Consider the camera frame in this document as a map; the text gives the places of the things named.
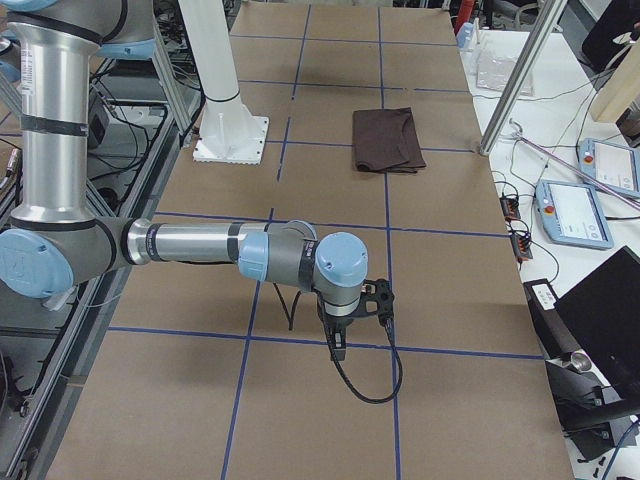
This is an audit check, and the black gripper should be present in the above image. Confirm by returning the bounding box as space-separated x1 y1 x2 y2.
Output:
317 302 356 362

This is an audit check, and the dark brown t-shirt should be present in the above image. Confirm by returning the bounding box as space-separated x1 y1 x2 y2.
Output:
352 107 426 174

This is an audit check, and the near teach pendant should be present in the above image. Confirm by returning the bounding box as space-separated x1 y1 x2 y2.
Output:
535 180 614 250

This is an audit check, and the teach pendant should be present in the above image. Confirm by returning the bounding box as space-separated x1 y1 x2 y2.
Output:
578 138 639 199
535 180 614 250

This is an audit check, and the black monitor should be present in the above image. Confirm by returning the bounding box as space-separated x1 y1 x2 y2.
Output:
555 246 639 398

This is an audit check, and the white reacher grabber tool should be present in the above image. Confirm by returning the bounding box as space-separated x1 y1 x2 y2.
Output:
508 118 639 211

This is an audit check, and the clear plastic bag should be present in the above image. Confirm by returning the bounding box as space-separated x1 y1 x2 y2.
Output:
474 49 518 92

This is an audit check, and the far teach pendant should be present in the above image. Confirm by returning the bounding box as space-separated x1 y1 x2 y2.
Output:
578 138 639 199

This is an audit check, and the red cylinder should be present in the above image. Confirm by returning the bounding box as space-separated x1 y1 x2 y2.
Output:
454 0 475 34

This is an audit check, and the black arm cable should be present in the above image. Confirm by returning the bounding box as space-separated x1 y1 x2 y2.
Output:
272 279 404 404

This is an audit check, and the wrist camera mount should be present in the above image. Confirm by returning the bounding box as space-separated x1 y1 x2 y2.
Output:
355 279 395 327

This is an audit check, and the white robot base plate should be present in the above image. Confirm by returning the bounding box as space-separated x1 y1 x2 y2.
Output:
179 0 269 165

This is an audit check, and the aluminium frame post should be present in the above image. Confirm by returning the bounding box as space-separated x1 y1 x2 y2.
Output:
479 0 568 156

